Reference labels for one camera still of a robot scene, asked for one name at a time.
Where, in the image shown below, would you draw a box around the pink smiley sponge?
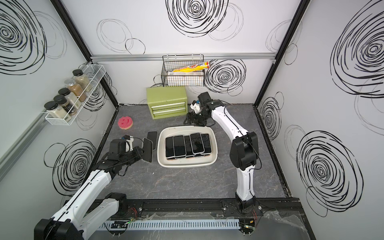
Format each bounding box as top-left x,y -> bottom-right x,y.
118,116 -> 133,130

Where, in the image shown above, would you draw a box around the spice jar black lid front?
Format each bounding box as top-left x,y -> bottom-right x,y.
44,101 -> 68,119

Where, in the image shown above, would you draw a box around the green metal drawer toolbox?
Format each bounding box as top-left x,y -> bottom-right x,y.
147,87 -> 188,120

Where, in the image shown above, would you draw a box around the spice jar black lid rear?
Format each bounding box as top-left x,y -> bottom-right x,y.
73,69 -> 92,92

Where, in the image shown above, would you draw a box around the spice jar black lid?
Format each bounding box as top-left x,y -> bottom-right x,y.
73,69 -> 92,92
44,101 -> 68,119

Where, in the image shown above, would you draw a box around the white box in basket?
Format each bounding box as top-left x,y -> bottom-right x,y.
167,71 -> 205,77

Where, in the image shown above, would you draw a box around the white plastic storage box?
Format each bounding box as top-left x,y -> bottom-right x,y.
157,126 -> 218,169

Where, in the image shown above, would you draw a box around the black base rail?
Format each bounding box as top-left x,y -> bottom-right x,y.
111,198 -> 304,220

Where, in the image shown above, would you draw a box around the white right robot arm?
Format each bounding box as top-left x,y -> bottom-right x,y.
186,92 -> 260,213

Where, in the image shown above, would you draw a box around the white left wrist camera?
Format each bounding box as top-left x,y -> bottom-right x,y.
122,135 -> 134,152

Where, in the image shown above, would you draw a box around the rightmost black phone in box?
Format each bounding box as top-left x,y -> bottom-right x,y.
201,134 -> 212,155

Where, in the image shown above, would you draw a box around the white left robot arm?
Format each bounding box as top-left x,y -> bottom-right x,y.
34,136 -> 153,240

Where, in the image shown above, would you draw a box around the phone in mint case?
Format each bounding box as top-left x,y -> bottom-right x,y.
173,135 -> 187,158

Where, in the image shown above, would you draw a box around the clear wall spice shelf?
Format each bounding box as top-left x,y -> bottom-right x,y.
45,64 -> 108,131

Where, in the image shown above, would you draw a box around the phone in purple case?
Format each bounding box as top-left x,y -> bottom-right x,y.
184,136 -> 194,158

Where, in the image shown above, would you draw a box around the black wire wall basket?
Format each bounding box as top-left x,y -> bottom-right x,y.
161,54 -> 206,87

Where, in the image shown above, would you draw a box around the phone in pink case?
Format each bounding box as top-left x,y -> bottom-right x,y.
165,137 -> 175,160

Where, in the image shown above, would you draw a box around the spice jar dark contents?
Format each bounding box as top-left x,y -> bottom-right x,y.
54,95 -> 76,116

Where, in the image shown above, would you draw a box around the spice jar brown contents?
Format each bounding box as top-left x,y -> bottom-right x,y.
65,79 -> 87,102

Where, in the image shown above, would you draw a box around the spice jar white contents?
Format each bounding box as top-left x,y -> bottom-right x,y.
58,88 -> 81,110

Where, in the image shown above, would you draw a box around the grey slotted cable duct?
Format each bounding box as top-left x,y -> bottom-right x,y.
98,219 -> 241,232

